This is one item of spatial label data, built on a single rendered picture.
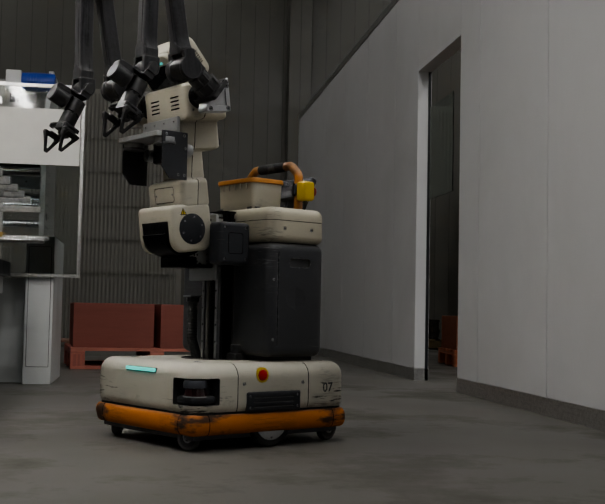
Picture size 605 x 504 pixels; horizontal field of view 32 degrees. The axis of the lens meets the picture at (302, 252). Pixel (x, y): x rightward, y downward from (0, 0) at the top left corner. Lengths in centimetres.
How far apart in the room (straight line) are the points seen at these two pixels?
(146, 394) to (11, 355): 292
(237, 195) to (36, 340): 271
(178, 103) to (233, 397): 101
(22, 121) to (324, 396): 324
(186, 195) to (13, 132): 289
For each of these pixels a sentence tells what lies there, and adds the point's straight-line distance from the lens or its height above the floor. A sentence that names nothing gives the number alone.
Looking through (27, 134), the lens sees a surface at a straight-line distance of 631.
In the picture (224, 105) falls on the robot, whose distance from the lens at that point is 352.
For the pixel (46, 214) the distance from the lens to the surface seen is 625.
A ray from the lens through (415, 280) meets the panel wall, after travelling 716.
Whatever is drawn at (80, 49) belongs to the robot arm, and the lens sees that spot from 377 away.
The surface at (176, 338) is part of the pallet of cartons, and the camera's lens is 786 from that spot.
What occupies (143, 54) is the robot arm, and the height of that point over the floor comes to 125.
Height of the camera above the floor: 45
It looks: 3 degrees up
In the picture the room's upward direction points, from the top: 1 degrees clockwise
